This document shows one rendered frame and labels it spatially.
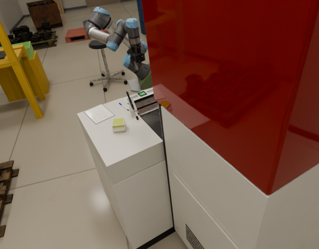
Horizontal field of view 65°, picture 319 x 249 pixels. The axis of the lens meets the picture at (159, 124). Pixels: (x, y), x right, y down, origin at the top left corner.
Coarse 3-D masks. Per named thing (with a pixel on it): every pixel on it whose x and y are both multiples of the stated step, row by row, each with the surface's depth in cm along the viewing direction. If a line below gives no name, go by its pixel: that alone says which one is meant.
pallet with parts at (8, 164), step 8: (0, 168) 261; (8, 168) 263; (0, 176) 251; (8, 176) 250; (16, 176) 270; (0, 184) 246; (8, 184) 257; (0, 192) 234; (0, 200) 234; (8, 200) 242; (0, 208) 220; (0, 216) 227; (0, 232) 215
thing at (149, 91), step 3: (144, 90) 196; (147, 90) 195; (150, 90) 196; (135, 93) 193; (147, 93) 192; (150, 93) 191; (153, 93) 191; (126, 96) 191; (132, 96) 190; (135, 96) 190; (138, 96) 189; (141, 96) 189; (144, 96) 188; (126, 99) 187; (135, 99) 186; (126, 102) 184
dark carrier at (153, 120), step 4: (156, 112) 180; (144, 116) 178; (148, 116) 178; (152, 116) 177; (156, 116) 177; (144, 120) 174; (148, 120) 174; (152, 120) 173; (156, 120) 173; (148, 124) 170; (152, 124) 169; (156, 124) 169; (160, 124) 168; (152, 128) 165; (156, 128) 165; (160, 128) 165; (156, 132) 162; (160, 132) 161; (160, 136) 158
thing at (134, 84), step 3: (129, 81) 243; (132, 81) 243; (135, 81) 242; (129, 84) 237; (132, 84) 237; (135, 84) 236; (138, 84) 235; (132, 87) 232; (135, 87) 231; (138, 87) 231; (132, 90) 228; (135, 90) 227; (138, 90) 226; (141, 90) 226
